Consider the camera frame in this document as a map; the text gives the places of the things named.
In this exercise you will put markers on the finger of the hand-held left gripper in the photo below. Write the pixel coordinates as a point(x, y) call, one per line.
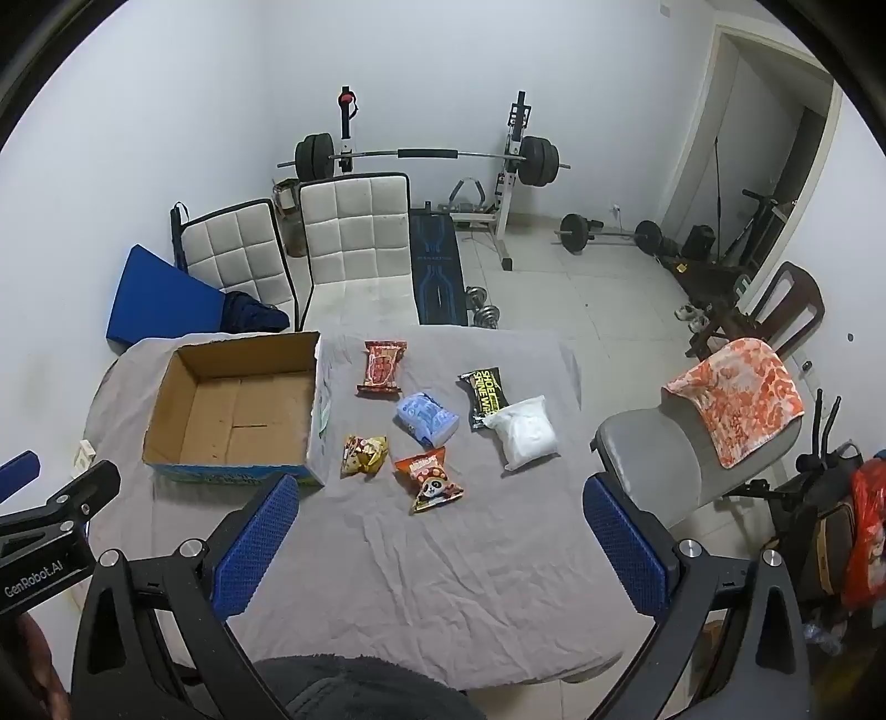
point(86, 488)
point(17, 474)

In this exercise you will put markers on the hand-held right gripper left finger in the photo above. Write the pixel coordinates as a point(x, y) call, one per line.
point(257, 547)

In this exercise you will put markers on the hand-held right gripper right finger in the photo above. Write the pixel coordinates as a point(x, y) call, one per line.
point(626, 547)

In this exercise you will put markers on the cardboard box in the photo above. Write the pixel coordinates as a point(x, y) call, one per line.
point(235, 415)

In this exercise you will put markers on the yellow snack packet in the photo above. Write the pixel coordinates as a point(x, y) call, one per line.
point(363, 455)

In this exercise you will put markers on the white plastic bag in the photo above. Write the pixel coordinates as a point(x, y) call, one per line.
point(522, 433)

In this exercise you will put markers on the orange panda snack packet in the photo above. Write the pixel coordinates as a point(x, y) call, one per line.
point(429, 481)

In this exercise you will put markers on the black wipes packet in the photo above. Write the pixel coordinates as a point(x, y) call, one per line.
point(484, 394)

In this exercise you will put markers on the blue tissue pack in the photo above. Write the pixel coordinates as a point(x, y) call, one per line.
point(426, 417)

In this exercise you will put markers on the red snack packet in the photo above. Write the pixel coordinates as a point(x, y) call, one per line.
point(382, 367)

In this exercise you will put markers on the person's left hand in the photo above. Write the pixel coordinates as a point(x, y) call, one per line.
point(41, 664)

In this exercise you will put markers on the small white box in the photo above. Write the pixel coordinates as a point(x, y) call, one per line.
point(83, 457)

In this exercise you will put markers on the grey office chair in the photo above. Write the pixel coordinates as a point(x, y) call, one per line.
point(644, 450)

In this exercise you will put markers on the grey tablecloth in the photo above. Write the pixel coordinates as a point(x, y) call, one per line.
point(415, 588)

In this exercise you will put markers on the person's dark fleece clothing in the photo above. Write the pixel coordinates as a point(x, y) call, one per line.
point(360, 692)

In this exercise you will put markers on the black exercise machine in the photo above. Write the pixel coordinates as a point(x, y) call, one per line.
point(810, 498)

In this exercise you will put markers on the orange patterned towel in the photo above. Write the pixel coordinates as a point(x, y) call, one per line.
point(747, 394)

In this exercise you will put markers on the blue foam mat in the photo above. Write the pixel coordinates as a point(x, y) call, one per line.
point(159, 298)

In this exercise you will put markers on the dark blue jacket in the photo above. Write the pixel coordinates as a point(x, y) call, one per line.
point(253, 315)

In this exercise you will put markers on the red plastic bag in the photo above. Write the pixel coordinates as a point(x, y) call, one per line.
point(865, 533)

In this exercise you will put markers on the pair of light shoes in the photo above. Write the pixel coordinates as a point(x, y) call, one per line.
point(692, 315)

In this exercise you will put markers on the black blue rod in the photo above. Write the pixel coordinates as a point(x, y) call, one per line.
point(178, 235)

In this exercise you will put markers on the chrome dumbbell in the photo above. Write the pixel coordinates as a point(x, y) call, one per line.
point(486, 315)

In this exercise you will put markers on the white padded chair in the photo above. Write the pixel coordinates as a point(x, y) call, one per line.
point(228, 253)
point(353, 228)

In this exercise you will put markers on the dark wooden chair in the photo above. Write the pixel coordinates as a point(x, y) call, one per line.
point(796, 291)

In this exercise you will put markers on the small barbell with black plates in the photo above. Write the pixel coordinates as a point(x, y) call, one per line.
point(602, 237)

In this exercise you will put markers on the black bag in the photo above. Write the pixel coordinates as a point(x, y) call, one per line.
point(698, 244)

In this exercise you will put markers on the black blue weight bench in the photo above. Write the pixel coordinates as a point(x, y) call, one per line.
point(436, 270)

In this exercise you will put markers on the black kick scooter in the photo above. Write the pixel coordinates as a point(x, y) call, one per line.
point(751, 228)

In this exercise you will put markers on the white barbell rack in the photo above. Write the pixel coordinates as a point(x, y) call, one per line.
point(509, 201)

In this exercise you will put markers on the racked barbell with black plates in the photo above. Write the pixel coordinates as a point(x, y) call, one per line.
point(426, 153)

